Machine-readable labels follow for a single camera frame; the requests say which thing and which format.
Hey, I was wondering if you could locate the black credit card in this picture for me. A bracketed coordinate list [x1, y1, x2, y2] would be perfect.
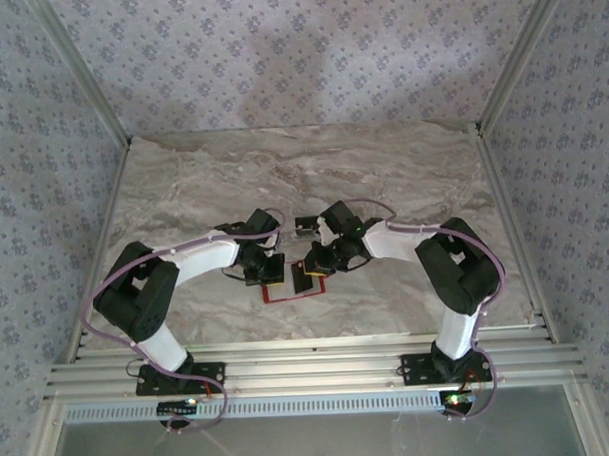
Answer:
[289, 260, 317, 297]

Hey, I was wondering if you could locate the red card holder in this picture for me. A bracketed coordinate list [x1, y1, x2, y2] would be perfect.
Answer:
[259, 258, 329, 305]

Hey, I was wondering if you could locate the grey metal panel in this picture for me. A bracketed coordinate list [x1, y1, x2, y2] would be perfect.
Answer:
[54, 383, 589, 456]

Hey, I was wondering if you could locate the aluminium mounting rail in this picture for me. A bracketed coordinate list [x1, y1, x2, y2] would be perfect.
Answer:
[41, 325, 589, 402]

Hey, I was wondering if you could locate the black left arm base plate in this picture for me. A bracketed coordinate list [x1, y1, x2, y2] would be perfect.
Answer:
[133, 360, 227, 397]

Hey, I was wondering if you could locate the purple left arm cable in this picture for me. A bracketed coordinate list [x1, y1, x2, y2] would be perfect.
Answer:
[77, 207, 294, 440]

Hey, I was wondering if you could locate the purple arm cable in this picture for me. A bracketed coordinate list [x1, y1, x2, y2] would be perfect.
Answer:
[341, 193, 512, 428]
[77, 207, 294, 440]

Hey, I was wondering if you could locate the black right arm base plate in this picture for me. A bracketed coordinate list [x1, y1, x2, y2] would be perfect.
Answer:
[399, 350, 494, 386]

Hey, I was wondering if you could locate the grey slotted cable duct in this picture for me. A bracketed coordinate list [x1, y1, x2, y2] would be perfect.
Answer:
[64, 393, 448, 426]

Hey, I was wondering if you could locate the aluminium table side rail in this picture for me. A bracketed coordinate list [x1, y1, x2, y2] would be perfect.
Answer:
[55, 138, 143, 367]
[473, 121, 555, 346]

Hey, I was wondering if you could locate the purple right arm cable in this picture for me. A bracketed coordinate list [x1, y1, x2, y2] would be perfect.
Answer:
[341, 193, 512, 428]

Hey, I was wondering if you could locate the aluminium corner post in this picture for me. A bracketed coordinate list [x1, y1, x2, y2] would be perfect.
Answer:
[474, 0, 577, 129]
[25, 0, 133, 148]

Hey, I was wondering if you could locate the aluminium frame leg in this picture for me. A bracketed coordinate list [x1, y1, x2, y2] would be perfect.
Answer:
[19, 400, 68, 456]
[564, 381, 609, 456]

